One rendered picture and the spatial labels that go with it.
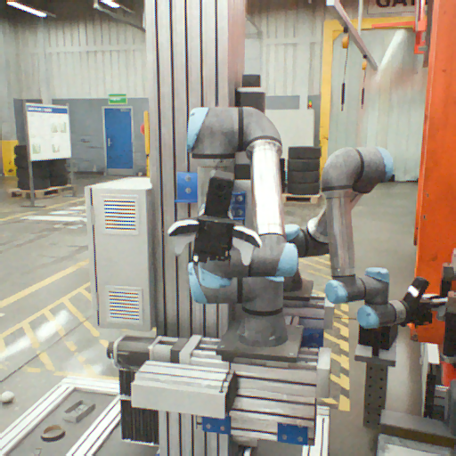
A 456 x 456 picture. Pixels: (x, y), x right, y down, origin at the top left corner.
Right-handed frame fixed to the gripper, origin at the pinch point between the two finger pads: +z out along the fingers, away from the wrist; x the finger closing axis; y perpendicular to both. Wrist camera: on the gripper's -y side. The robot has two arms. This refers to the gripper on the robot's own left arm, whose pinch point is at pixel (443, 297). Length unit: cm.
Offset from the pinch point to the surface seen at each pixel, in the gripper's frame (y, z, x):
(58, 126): -67, -25, -951
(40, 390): 83, -128, -151
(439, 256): -7.0, 21.5, -22.8
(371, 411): 75, 15, -48
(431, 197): -31.2, 18.0, -26.2
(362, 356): 38, -2, -37
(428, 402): 64, 32, -31
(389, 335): 30.7, 11.4, -36.6
